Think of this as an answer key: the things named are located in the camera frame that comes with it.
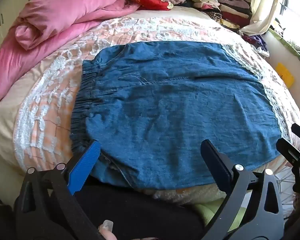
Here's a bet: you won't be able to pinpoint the peach lace bedspread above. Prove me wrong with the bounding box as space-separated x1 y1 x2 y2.
12 12 300 178

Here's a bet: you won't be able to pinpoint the green windowsill cloth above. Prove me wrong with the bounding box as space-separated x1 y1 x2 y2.
269 27 300 70

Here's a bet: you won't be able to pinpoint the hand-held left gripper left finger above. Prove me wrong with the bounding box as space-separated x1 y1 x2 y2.
15 140 105 240

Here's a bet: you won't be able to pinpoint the person's black trousers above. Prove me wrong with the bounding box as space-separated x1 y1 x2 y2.
75 177 205 240

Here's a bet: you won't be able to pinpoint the pink duvet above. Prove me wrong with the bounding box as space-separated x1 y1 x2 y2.
0 0 140 109

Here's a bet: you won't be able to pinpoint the cream bed sheet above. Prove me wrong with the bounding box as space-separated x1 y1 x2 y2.
0 6 240 180

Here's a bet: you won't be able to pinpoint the purple cloth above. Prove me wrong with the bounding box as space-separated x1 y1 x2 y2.
242 34 267 52

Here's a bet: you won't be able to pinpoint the person's yellow-green garment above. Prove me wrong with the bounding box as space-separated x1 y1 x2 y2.
192 200 245 233

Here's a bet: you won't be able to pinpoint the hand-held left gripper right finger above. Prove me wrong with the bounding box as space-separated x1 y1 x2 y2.
200 139 285 240

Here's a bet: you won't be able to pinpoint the window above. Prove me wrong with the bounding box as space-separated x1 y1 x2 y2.
275 0 300 55

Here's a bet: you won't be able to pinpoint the stack of folded clothes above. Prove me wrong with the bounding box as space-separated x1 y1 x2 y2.
189 0 252 29

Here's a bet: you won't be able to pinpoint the blue denim lace-trimmed pants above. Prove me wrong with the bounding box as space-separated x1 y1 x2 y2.
69 41 282 190

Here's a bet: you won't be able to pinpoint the white wardrobe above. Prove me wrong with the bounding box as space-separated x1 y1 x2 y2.
0 0 50 63

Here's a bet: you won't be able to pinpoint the person's left hand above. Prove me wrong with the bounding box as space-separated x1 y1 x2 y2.
98 219 132 240

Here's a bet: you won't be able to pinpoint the cream fuzzy blanket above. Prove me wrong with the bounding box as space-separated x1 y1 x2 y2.
150 180 227 205

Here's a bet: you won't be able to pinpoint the yellow plastic object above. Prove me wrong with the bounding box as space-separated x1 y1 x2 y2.
275 63 295 88

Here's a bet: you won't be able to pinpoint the cream curtain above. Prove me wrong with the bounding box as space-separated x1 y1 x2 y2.
239 0 290 36

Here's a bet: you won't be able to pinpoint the white wire basket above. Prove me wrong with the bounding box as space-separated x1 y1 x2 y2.
274 172 300 218

